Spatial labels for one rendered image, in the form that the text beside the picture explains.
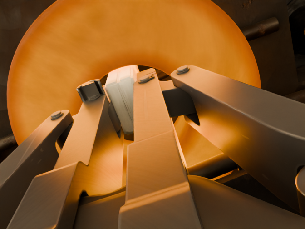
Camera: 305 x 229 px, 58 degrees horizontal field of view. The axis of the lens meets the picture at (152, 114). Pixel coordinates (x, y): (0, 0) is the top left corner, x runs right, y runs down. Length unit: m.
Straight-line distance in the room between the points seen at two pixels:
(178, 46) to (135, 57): 0.02
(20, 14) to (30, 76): 0.10
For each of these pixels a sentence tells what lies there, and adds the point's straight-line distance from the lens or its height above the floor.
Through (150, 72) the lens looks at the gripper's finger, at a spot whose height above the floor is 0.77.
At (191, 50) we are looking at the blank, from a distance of 0.16.
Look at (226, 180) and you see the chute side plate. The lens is 0.17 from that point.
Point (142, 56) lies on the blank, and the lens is 0.15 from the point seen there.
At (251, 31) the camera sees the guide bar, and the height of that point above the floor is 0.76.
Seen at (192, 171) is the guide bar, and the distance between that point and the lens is 0.17.
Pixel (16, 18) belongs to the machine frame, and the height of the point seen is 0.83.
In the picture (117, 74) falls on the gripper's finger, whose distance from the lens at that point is 0.15.
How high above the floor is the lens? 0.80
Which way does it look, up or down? 20 degrees down
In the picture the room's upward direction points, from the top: 20 degrees counter-clockwise
